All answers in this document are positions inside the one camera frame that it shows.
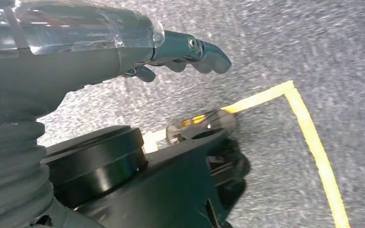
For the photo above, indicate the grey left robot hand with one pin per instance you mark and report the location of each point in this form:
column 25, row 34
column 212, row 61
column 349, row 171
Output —
column 59, row 56

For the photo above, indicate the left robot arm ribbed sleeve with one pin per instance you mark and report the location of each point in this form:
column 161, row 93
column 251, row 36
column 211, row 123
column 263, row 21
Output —
column 9, row 173

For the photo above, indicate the yellow floor tape square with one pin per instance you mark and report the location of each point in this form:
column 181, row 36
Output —
column 321, row 163

